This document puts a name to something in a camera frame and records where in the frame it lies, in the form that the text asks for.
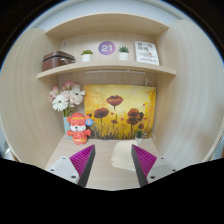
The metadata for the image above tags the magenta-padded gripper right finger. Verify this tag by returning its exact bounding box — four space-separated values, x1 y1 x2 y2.
130 143 178 188

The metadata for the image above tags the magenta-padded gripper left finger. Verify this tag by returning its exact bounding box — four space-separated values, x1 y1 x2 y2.
46 143 97 188

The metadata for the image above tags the cream towel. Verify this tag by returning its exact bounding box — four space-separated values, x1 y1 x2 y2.
110 139 141 172

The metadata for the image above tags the small plant in white pot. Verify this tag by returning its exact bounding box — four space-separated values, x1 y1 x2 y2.
134 129 145 146

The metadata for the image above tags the red plush mouse toy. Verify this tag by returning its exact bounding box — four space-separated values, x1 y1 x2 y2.
66 112 95 146

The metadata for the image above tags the light blue vase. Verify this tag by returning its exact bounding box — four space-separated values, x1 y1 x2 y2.
62 115 73 139

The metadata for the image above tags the yellow poppy flower painting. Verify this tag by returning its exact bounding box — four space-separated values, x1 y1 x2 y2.
83 84 157 140

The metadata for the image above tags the pink and white flower bouquet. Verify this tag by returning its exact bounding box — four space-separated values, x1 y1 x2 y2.
49 80 86 118

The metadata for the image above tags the wooden shelf unit with items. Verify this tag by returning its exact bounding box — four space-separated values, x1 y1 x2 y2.
35 12 178 80

